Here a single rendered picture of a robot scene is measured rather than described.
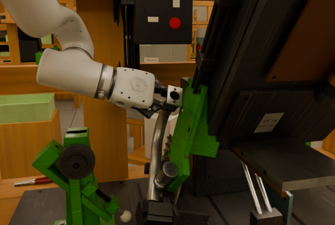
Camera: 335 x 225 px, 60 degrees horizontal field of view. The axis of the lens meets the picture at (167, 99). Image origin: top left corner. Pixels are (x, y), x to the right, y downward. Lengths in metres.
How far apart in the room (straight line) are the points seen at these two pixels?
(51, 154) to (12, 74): 0.48
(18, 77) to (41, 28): 0.51
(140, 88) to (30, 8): 0.29
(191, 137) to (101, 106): 0.42
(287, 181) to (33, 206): 0.69
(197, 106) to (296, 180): 0.24
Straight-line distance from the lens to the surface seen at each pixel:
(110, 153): 1.03
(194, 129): 0.64
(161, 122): 0.80
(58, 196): 0.98
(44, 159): 0.67
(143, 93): 0.69
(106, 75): 0.67
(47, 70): 0.67
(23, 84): 1.08
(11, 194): 1.10
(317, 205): 0.98
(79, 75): 0.67
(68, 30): 0.72
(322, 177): 0.61
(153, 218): 0.71
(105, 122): 1.00
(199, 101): 0.63
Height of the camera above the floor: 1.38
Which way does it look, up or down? 13 degrees down
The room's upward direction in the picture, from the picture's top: straight up
